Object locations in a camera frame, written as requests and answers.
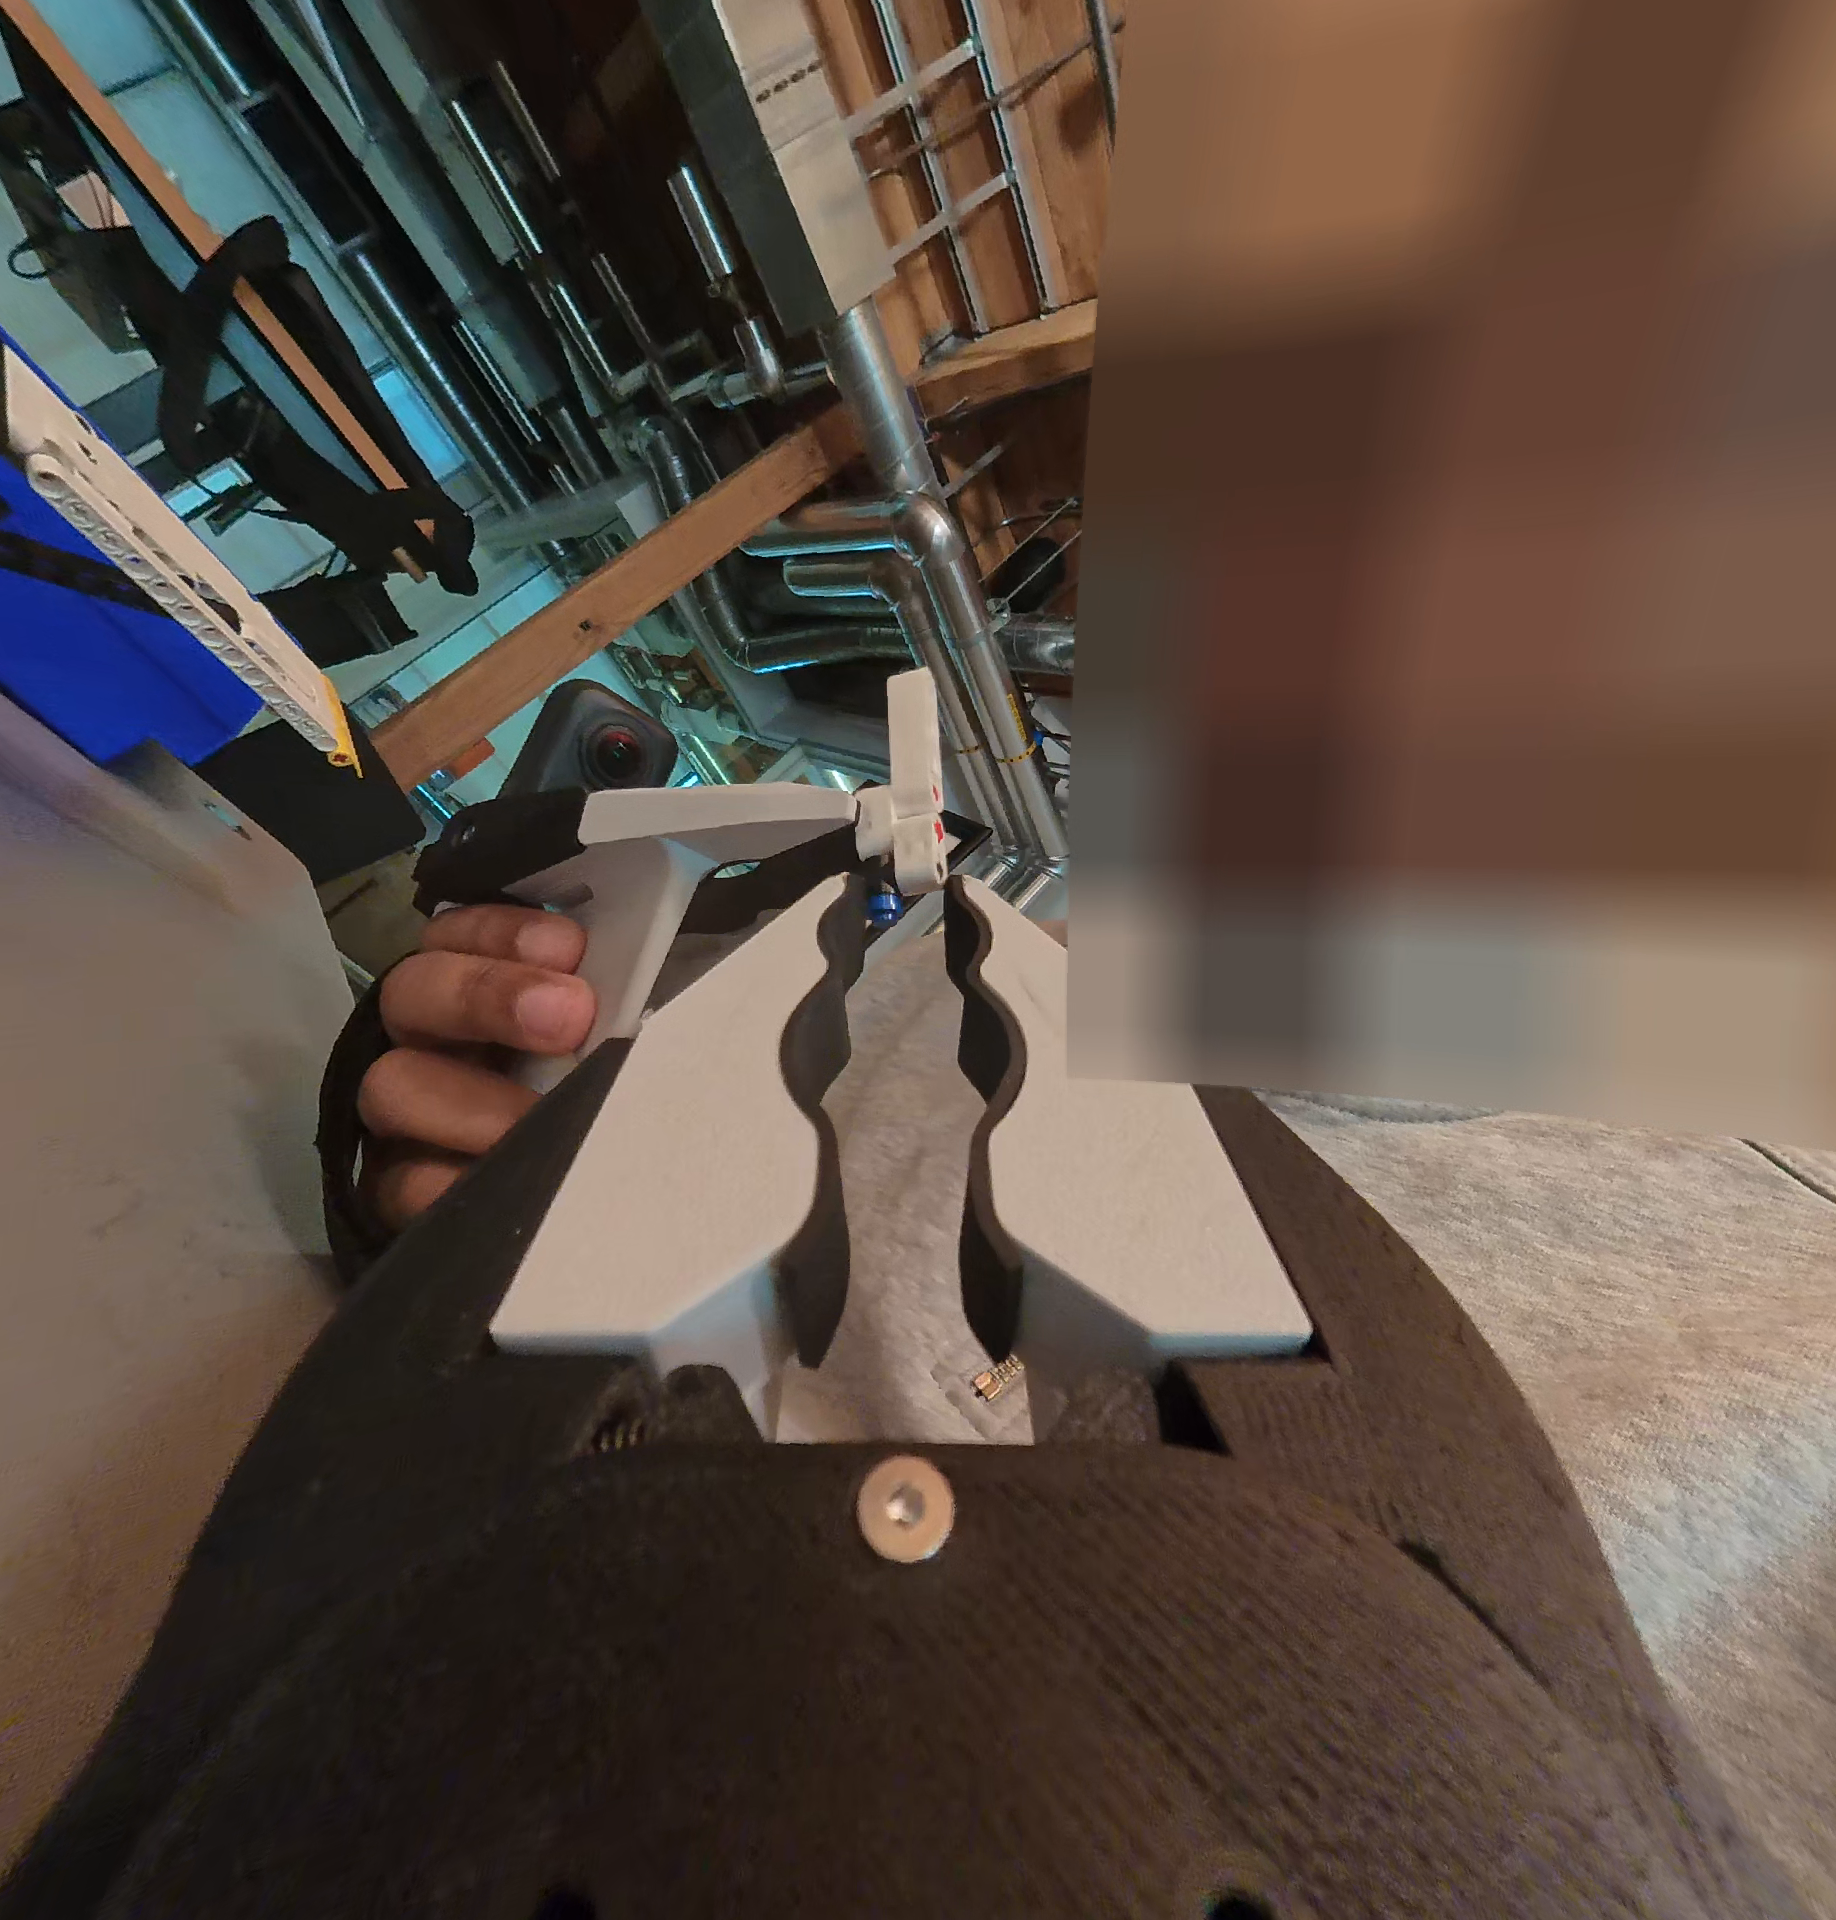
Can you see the silver ventilation pipe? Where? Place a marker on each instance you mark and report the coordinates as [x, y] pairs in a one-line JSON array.
[[918, 495]]

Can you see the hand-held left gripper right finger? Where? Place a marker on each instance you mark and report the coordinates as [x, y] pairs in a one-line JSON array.
[[1142, 1200]]

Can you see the yellow white lego plane model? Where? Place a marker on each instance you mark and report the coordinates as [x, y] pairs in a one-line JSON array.
[[153, 570]]

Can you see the wooden ceiling beam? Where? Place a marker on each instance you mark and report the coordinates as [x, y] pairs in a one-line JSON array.
[[602, 600]]

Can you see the blue plastic bin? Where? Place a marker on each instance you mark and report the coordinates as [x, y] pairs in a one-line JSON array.
[[77, 645]]

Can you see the blue lego pin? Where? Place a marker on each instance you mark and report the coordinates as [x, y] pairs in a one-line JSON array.
[[879, 906]]

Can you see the white lego beam assembly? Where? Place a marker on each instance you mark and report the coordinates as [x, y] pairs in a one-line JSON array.
[[906, 811]]

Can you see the black flat box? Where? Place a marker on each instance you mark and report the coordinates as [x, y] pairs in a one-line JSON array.
[[311, 802]]

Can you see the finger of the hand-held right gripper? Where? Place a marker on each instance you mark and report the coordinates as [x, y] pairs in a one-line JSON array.
[[761, 887], [707, 813]]

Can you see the grey zip hoodie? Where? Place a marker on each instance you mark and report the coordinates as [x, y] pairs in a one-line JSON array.
[[1607, 1425]]

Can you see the person's right hand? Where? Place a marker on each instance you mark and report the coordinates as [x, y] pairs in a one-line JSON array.
[[483, 976]]

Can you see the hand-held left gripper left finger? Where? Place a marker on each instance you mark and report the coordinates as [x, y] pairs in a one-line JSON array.
[[677, 1170]]

